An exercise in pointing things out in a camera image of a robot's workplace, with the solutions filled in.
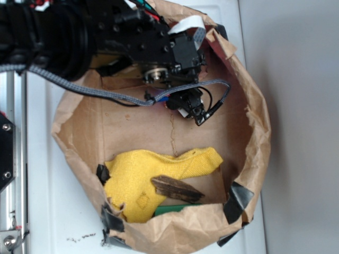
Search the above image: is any brown paper bag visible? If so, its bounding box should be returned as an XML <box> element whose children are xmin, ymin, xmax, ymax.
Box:
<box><xmin>51</xmin><ymin>0</ymin><xmax>272</xmax><ymax>254</ymax></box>

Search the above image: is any grey braided cable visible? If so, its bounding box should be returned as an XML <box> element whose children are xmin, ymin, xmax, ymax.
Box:
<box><xmin>0</xmin><ymin>63</ymin><xmax>231</xmax><ymax>112</ymax></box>

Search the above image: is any black tape strip left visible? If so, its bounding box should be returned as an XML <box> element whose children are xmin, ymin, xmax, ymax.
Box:
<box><xmin>101</xmin><ymin>204</ymin><xmax>132</xmax><ymax>250</ymax></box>

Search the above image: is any black tape strip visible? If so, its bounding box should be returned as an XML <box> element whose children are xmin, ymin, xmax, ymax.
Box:
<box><xmin>223</xmin><ymin>182</ymin><xmax>254</xmax><ymax>224</ymax></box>
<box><xmin>101</xmin><ymin>204</ymin><xmax>132</xmax><ymax>250</ymax></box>

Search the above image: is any green block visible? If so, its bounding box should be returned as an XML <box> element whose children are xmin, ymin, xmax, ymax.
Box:
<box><xmin>154</xmin><ymin>204</ymin><xmax>196</xmax><ymax>216</ymax></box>

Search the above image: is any aluminium rail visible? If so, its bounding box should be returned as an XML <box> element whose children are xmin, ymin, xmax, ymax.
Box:
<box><xmin>1</xmin><ymin>71</ymin><xmax>29</xmax><ymax>253</ymax></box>

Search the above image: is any dark wood piece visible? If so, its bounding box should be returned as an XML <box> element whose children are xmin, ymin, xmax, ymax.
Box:
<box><xmin>151</xmin><ymin>175</ymin><xmax>205</xmax><ymax>203</ymax></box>

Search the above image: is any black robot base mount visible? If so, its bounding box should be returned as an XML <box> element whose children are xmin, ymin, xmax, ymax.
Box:
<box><xmin>0</xmin><ymin>111</ymin><xmax>16</xmax><ymax>193</ymax></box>

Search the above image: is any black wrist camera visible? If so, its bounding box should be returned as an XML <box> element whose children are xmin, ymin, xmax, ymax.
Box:
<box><xmin>166</xmin><ymin>87</ymin><xmax>208</xmax><ymax>126</ymax></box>

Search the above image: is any yellow cloth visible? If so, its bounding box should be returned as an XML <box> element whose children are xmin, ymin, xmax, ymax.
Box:
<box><xmin>104</xmin><ymin>147</ymin><xmax>223</xmax><ymax>223</ymax></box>

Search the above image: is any black tape strip right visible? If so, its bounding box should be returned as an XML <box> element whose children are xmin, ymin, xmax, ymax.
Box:
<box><xmin>223</xmin><ymin>182</ymin><xmax>254</xmax><ymax>224</ymax></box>

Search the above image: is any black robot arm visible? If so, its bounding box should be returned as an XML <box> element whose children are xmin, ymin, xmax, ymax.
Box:
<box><xmin>1</xmin><ymin>1</ymin><xmax>206</xmax><ymax>87</ymax></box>

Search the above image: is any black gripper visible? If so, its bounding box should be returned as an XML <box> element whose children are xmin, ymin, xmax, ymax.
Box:
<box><xmin>95</xmin><ymin>6</ymin><xmax>206</xmax><ymax>88</ymax></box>

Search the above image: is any white ribbon cable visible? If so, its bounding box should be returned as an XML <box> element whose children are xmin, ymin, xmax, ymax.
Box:
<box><xmin>168</xmin><ymin>15</ymin><xmax>207</xmax><ymax>44</ymax></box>

